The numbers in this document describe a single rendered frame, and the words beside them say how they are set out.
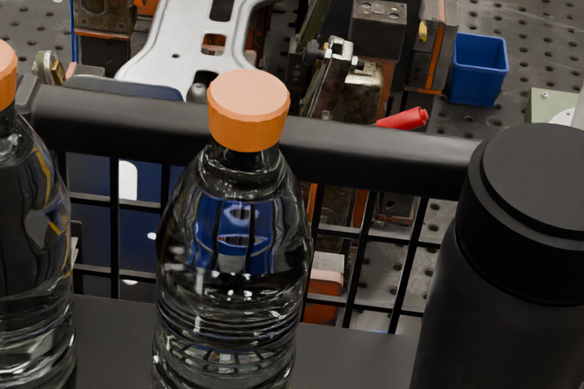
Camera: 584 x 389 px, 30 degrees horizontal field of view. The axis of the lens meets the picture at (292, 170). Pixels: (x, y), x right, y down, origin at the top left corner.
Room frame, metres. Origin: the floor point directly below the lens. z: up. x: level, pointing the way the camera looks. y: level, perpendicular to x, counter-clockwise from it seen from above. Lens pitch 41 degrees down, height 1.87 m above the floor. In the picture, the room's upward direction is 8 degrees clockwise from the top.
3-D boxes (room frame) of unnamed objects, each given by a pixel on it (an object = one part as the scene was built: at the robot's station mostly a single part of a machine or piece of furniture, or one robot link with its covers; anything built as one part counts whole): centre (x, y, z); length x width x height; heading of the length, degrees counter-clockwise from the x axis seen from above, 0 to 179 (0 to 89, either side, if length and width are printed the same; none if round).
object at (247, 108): (0.31, 0.02, 1.53); 0.06 x 0.06 x 0.20
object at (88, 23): (1.36, 0.31, 0.87); 0.12 x 0.09 x 0.35; 91
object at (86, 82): (0.69, 0.14, 1.17); 0.12 x 0.01 x 0.34; 91
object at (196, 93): (1.08, 0.13, 1.02); 0.03 x 0.03 x 0.07
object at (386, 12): (1.20, -0.08, 0.91); 0.07 x 0.05 x 0.42; 91
